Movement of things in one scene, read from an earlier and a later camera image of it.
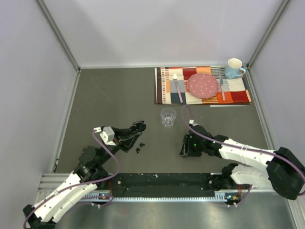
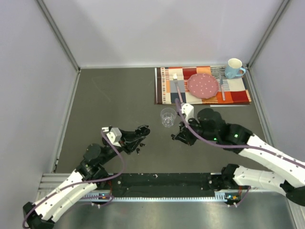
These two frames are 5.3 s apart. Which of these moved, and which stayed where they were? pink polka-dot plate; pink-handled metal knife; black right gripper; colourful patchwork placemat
Moved: black right gripper
Stayed: colourful patchwork placemat; pink-handled metal knife; pink polka-dot plate
